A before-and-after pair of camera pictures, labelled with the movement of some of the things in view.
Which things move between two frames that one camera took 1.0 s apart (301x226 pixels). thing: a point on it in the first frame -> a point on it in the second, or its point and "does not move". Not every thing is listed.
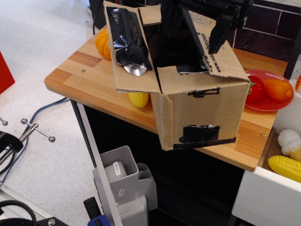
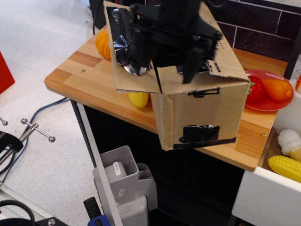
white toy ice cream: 289,141 does not move
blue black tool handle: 96,219 does not move
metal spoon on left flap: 136,69 does not move
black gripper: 237,10 -> 176,24
